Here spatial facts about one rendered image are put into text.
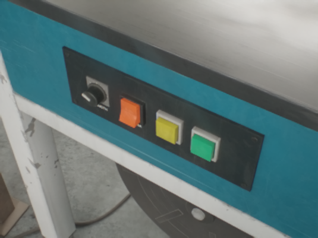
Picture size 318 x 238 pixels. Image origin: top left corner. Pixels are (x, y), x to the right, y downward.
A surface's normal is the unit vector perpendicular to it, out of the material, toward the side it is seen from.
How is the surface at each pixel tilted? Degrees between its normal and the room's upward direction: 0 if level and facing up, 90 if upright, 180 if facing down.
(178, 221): 90
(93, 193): 0
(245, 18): 0
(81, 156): 0
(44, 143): 90
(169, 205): 90
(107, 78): 90
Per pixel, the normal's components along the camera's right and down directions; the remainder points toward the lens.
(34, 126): 0.84, 0.40
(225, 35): 0.00, -0.70
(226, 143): -0.55, 0.60
